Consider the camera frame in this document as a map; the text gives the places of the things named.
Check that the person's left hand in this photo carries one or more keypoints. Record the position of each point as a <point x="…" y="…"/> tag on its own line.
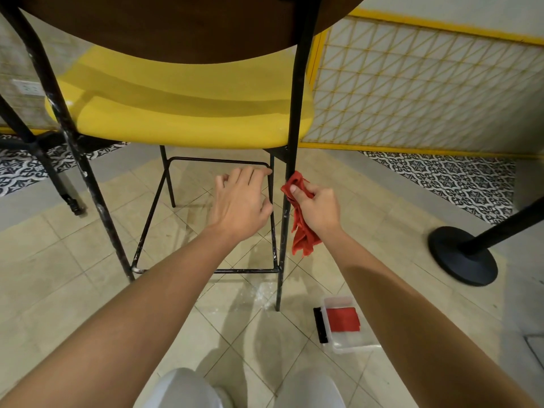
<point x="238" y="208"/>

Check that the person's right hand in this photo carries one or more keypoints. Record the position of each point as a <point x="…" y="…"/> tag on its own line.
<point x="318" y="210"/>

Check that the person's left thumb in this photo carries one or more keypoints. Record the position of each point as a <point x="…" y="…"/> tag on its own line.
<point x="267" y="209"/>

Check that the person's left little finger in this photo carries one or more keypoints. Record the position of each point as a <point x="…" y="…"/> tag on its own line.
<point x="220" y="183"/>

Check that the person's left middle finger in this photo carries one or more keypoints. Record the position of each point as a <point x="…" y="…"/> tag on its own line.
<point x="243" y="176"/>

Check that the person's right thumb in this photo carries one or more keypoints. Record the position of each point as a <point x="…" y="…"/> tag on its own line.
<point x="309" y="187"/>

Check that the red cleaning cloth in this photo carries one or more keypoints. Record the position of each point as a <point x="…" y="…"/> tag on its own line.
<point x="299" y="216"/>

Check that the person's right forearm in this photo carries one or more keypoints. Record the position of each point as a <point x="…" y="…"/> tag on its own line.
<point x="420" y="331"/>

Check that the person's left forearm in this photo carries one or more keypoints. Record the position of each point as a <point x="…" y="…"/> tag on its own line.
<point x="114" y="322"/>

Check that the yellow seat black metal chair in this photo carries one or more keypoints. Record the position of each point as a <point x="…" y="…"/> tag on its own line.
<point x="178" y="110"/>

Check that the black scraper tool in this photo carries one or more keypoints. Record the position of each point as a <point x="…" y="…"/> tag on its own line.
<point x="319" y="326"/>

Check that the red folded cloth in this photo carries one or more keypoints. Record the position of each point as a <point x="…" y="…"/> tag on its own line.
<point x="342" y="319"/>

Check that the clear plastic container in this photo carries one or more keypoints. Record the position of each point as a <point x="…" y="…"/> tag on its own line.
<point x="348" y="325"/>

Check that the yellow framed lattice panel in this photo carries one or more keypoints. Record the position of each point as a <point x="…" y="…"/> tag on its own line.
<point x="420" y="84"/>

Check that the black metal table leg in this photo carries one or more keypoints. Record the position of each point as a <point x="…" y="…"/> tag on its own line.
<point x="38" y="152"/>

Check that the black round base post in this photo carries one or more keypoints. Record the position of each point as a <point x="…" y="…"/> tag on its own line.
<point x="471" y="250"/>

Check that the white wall outlet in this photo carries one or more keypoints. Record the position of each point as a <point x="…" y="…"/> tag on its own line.
<point x="27" y="87"/>

